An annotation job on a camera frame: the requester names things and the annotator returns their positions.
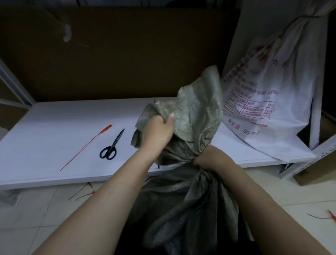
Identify person's left forearm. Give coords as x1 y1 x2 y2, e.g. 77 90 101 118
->
31 143 164 255

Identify brown cardboard box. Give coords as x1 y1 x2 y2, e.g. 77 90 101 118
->
293 110 336 186

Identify brown cardboard sheet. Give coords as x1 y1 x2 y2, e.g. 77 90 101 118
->
0 6 240 103

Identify black scissors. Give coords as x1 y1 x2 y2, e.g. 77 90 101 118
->
99 128 125 160

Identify grey woven sack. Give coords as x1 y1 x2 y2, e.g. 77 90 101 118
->
123 65 260 255

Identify white metal shelf frame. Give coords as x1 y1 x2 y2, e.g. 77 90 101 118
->
0 8 336 180

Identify person's right hand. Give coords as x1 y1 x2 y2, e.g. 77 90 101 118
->
193 144 231 174

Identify person's left hand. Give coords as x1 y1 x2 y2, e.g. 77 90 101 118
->
139 113 176 152

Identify cut red seal tie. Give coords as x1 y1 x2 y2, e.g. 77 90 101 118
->
307 210 336 224
68 182 94 201
75 190 98 201

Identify person's right forearm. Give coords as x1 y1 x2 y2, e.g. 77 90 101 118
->
213 154 332 255

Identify white printed woven sack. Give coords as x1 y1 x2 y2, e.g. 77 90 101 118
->
221 0 328 163

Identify red plastic seal tie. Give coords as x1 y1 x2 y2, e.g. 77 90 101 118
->
60 125 113 171

